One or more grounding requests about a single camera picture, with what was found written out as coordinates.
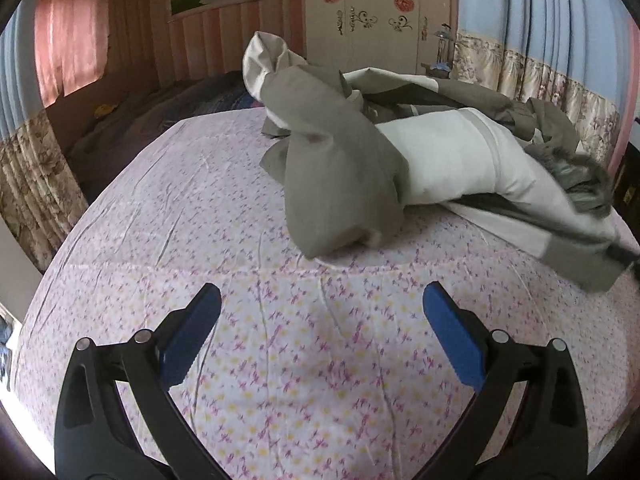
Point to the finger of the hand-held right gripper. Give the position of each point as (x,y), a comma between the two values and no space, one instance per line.
(627,259)

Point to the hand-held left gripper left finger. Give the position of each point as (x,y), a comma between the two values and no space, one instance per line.
(192,330)

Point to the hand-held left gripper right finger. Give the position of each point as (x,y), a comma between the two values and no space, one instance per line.
(450,330)

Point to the olive and cream hooded jacket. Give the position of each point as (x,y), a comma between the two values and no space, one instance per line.
(340,160)

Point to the blue curtain with floral hem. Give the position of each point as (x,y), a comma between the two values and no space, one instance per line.
(30,185)
(540,35)

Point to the low bed with purple skirt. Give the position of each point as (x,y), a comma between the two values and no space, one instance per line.
(150,115)

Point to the small yellow item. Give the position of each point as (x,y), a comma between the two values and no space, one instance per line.
(106,110)

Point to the cream wardrobe with decals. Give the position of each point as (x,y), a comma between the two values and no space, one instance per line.
(370,35)

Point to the pink window curtain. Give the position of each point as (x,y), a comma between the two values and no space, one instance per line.
(70,35)

